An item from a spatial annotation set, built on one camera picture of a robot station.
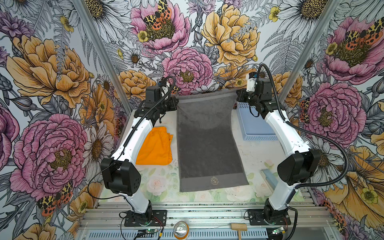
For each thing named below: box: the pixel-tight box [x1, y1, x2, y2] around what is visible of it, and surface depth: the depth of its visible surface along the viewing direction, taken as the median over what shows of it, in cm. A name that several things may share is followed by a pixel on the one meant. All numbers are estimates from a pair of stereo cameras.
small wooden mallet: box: [231, 223, 247, 240], surface depth 72 cm
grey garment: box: [177, 92, 249, 193], surface depth 97 cm
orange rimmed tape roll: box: [173, 221, 190, 240], surface depth 63 cm
